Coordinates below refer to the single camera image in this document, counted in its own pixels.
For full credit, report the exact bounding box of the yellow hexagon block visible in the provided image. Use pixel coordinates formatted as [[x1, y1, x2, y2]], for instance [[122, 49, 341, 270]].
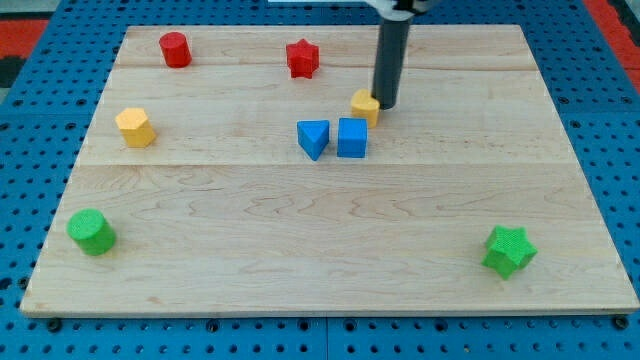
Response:
[[115, 108, 156, 148]]

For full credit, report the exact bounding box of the blue triangle block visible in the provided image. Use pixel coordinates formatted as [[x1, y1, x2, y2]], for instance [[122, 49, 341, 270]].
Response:
[[297, 120, 330, 161]]

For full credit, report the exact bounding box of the blue cube block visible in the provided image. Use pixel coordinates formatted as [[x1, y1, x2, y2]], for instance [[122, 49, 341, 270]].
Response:
[[337, 118, 368, 158]]

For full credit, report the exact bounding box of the yellow heart block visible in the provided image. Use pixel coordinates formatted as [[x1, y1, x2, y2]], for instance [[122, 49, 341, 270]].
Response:
[[350, 89, 380, 128]]

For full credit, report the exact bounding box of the wooden board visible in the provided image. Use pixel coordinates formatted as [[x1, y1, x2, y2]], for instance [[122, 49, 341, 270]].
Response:
[[21, 25, 639, 318]]

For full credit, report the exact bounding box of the red star block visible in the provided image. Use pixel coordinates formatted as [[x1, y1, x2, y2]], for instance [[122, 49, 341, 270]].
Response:
[[285, 39, 320, 79]]

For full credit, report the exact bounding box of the red cylinder block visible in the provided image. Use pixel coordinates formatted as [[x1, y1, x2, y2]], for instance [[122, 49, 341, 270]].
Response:
[[159, 32, 192, 68]]

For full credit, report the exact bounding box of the green star block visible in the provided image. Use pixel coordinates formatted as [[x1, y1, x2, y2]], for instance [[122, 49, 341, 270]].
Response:
[[481, 225, 538, 280]]

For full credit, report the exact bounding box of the green cylinder block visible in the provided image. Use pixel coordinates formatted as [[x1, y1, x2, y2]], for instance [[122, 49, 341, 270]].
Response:
[[66, 208, 116, 256]]

